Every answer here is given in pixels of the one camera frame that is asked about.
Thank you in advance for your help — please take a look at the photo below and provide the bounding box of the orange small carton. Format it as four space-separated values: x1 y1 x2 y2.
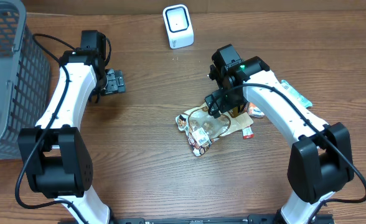
247 103 265 118

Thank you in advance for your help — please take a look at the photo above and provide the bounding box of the red stick packet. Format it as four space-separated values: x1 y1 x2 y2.
242 126 254 139

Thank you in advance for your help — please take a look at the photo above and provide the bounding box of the beige snack bag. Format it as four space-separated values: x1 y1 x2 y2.
175 103 253 157

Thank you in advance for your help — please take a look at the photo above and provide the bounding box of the teal snack packet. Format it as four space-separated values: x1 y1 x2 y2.
281 80 313 108

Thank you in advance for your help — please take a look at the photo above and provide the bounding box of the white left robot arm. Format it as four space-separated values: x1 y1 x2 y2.
14 30 126 223

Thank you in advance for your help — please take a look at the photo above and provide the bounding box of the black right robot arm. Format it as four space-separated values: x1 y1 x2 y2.
205 44 354 223

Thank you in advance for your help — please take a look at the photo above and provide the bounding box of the white barcode scanner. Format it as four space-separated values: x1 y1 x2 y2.
162 4 194 49

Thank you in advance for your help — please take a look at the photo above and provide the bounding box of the grey plastic mesh basket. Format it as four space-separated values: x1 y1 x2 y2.
0 0 51 159

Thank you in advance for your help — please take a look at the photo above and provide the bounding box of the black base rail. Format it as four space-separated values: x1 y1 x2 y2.
108 213 335 224

